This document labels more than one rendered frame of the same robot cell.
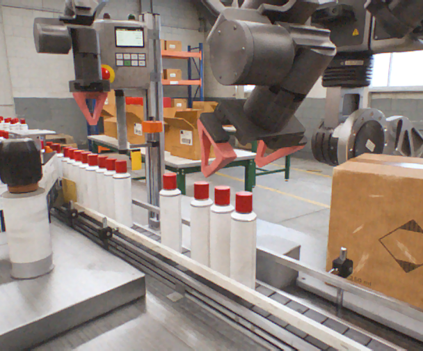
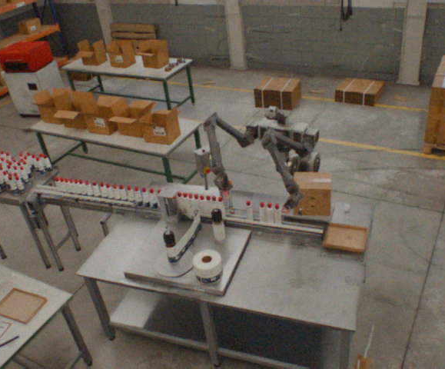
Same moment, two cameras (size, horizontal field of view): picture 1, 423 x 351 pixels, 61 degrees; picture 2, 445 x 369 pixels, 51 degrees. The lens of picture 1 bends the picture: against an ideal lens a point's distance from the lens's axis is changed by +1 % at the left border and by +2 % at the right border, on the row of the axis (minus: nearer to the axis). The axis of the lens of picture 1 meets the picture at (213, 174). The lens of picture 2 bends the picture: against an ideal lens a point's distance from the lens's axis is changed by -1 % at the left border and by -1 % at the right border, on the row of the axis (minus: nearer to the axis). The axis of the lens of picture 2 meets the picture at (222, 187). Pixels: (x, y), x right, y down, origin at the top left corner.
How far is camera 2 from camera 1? 311 cm
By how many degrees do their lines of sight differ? 29
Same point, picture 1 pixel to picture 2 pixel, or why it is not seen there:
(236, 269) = (277, 221)
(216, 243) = (270, 217)
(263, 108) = not seen: hidden behind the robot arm
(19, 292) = (227, 246)
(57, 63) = not seen: outside the picture
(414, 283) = (314, 209)
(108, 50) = (207, 162)
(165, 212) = (249, 211)
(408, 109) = (273, 14)
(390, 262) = (309, 206)
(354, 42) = not seen: hidden behind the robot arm
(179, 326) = (267, 238)
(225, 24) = (293, 201)
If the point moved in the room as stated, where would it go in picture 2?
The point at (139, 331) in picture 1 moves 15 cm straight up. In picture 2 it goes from (260, 243) to (259, 228)
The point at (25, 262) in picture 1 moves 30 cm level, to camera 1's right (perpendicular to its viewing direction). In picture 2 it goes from (223, 239) to (257, 225)
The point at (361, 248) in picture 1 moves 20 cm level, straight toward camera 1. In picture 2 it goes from (301, 204) to (306, 220)
